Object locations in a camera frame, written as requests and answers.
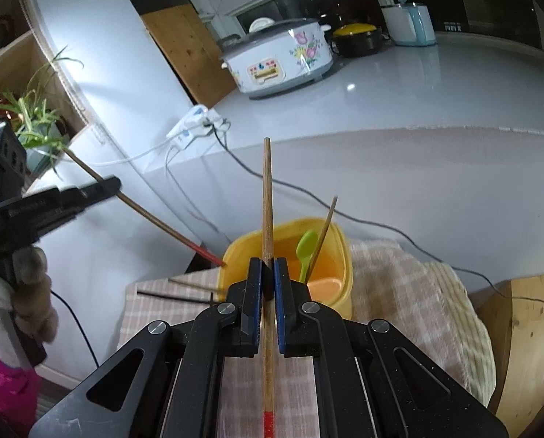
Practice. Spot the yellow plastic container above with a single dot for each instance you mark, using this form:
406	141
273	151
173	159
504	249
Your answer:
336	260

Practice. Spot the pink checked cloth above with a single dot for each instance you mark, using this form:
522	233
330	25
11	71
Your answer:
390	283

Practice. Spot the white charger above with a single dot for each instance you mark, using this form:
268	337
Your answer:
210	116

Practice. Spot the black chopstick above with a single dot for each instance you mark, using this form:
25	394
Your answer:
176	298

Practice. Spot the brown red-tipped chopstick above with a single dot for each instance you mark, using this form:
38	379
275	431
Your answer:
323	232
267	191
162	223
194	284

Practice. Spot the wooden board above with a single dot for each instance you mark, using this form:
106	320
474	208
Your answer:
185	54

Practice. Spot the beige woven cloth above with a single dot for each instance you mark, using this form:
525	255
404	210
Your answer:
468	351

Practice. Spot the white power strip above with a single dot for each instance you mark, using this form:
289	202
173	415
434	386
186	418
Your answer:
185	130

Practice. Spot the green plastic spoon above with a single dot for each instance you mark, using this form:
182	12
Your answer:
306	244

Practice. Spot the wooden shelf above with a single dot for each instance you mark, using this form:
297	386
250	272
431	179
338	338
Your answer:
21	64

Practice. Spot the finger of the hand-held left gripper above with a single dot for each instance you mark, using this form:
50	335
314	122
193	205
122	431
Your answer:
94	191

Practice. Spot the grey-green plant pot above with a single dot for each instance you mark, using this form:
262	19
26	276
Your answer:
39	159

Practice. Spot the spider plant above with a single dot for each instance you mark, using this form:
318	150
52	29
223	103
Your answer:
34	118

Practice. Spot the wooden stool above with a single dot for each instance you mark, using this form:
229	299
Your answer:
527	351

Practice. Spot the black pot with yellow lid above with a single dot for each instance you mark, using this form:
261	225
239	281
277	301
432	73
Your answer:
358	43

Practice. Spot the floral white rice cooker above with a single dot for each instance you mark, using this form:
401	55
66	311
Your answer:
276	68

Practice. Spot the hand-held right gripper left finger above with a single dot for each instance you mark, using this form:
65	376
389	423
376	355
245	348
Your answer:
253	319

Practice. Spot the person's pink clothing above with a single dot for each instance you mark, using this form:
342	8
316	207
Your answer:
2	397

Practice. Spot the person's left hand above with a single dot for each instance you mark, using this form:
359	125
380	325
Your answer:
32	283

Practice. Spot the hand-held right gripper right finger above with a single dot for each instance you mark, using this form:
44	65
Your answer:
282	319

